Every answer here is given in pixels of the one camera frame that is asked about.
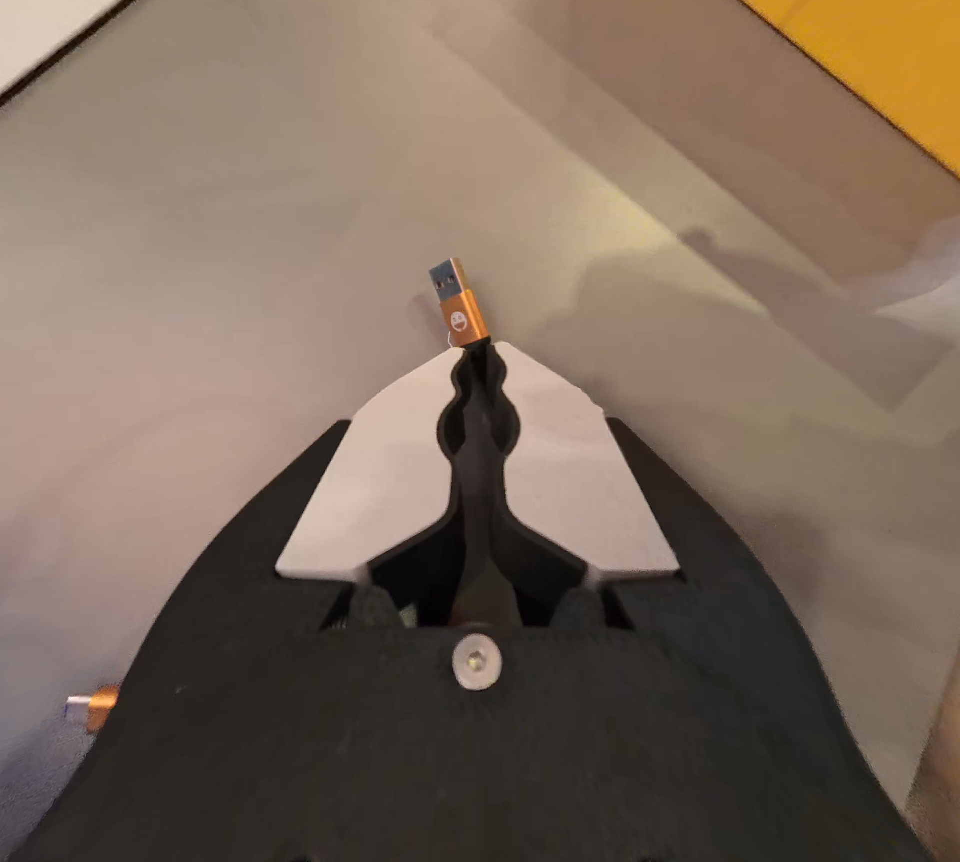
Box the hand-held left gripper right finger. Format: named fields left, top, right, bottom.
left=489, top=342, right=681, bottom=627

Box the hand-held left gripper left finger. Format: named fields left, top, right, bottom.
left=276, top=349, right=471, bottom=628

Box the orange usb cable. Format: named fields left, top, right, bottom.
left=428, top=258, right=502, bottom=623

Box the yellow panel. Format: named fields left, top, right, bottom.
left=621, top=0, right=960, bottom=178

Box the orange small cable plug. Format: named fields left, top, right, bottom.
left=63, top=684, right=123, bottom=734

